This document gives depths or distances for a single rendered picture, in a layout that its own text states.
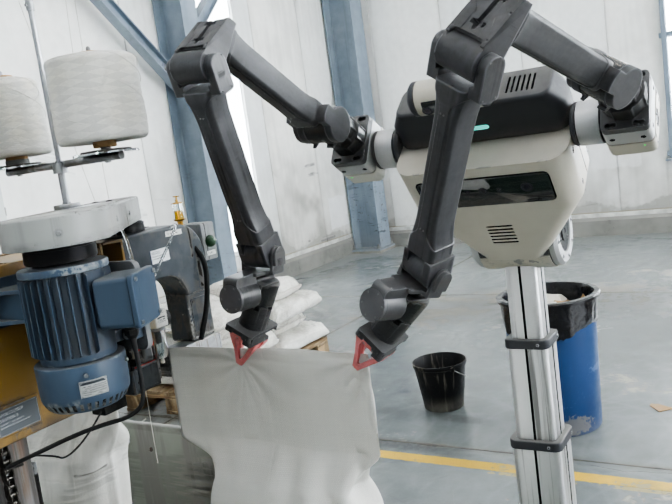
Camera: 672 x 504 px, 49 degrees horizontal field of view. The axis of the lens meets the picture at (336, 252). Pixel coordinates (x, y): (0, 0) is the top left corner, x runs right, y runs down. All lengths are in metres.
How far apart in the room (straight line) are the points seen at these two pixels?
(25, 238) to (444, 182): 0.66
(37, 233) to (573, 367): 2.75
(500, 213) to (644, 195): 7.68
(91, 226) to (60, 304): 0.13
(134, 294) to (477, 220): 0.80
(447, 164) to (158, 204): 6.34
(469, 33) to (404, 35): 9.08
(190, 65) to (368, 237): 9.05
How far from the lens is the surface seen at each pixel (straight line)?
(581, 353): 3.57
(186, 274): 1.72
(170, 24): 7.75
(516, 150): 1.57
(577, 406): 3.64
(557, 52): 1.22
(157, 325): 1.58
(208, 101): 1.32
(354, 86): 10.19
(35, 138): 1.58
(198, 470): 2.22
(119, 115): 1.36
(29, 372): 1.47
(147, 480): 2.39
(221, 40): 1.34
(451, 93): 1.08
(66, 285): 1.28
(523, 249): 1.74
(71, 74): 1.37
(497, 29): 1.06
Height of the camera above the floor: 1.46
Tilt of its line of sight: 8 degrees down
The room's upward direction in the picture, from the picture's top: 8 degrees counter-clockwise
